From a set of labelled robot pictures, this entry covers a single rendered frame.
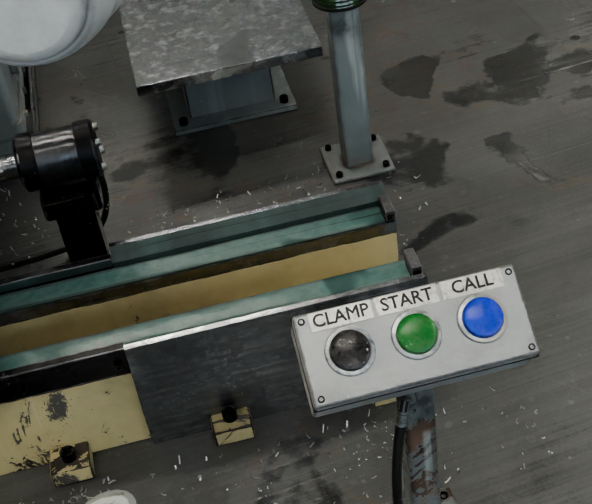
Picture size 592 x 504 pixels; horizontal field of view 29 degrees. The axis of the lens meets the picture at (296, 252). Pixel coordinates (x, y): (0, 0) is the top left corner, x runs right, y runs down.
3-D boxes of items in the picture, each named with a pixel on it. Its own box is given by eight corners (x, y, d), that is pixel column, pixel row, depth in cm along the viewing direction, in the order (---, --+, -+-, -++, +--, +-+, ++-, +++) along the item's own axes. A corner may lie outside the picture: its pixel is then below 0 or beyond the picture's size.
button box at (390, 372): (312, 419, 86) (314, 410, 80) (288, 329, 87) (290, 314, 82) (528, 365, 87) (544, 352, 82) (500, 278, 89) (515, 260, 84)
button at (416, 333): (400, 361, 83) (403, 357, 81) (389, 322, 84) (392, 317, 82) (439, 351, 83) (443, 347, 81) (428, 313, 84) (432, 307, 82)
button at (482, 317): (466, 345, 83) (470, 340, 82) (454, 306, 84) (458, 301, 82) (505, 335, 84) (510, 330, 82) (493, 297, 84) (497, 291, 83)
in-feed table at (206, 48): (154, 163, 149) (135, 87, 141) (132, 62, 169) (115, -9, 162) (331, 123, 151) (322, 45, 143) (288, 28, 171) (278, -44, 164)
